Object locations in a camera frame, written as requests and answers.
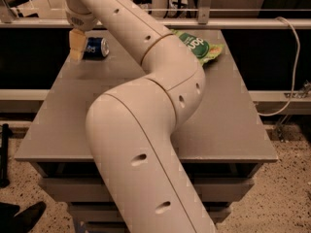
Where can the grey drawer cabinet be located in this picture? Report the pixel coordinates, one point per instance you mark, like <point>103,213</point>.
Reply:
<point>220,146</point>

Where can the metal railing with posts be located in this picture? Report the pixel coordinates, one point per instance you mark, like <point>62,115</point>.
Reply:
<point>35,14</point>

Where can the blue pepsi can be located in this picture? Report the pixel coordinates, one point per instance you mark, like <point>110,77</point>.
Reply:
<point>96,48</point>

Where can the black pole on floor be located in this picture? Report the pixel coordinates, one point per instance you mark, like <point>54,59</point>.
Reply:
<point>6,133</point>

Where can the green dang snack bag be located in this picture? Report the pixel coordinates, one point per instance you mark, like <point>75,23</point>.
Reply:
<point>203,50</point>

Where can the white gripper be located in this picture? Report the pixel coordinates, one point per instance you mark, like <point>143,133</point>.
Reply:
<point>82,21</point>

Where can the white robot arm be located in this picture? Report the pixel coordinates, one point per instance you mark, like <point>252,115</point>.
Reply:
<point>129,127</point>

